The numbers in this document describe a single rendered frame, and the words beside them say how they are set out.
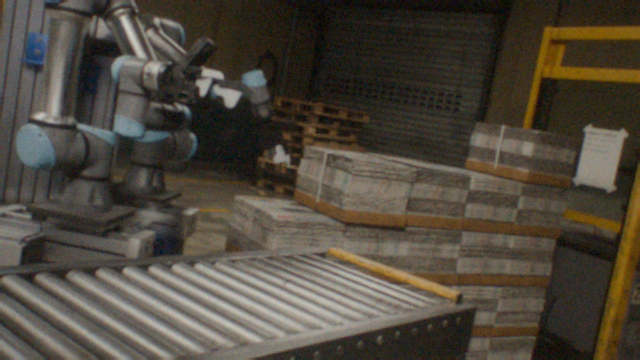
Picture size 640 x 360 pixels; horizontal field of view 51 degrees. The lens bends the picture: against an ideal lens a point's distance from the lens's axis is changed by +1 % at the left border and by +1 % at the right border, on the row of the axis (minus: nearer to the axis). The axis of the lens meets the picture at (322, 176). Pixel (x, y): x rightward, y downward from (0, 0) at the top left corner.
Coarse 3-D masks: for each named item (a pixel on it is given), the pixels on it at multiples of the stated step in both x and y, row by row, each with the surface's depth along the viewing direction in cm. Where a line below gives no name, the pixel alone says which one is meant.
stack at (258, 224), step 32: (256, 224) 238; (288, 224) 227; (320, 224) 234; (352, 224) 241; (384, 256) 252; (416, 256) 261; (448, 256) 270; (480, 256) 279; (416, 288) 263; (480, 288) 283; (480, 320) 285; (480, 352) 289
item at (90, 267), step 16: (160, 256) 157; (176, 256) 160; (192, 256) 163; (208, 256) 166; (224, 256) 169; (240, 256) 172; (256, 256) 175; (272, 256) 180; (288, 256) 185; (320, 256) 195; (0, 272) 126; (16, 272) 127; (32, 272) 129; (64, 272) 134
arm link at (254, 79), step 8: (248, 72) 232; (256, 72) 229; (248, 80) 228; (256, 80) 228; (264, 80) 231; (256, 88) 229; (264, 88) 230; (248, 96) 231; (256, 96) 230; (264, 96) 231; (256, 104) 231
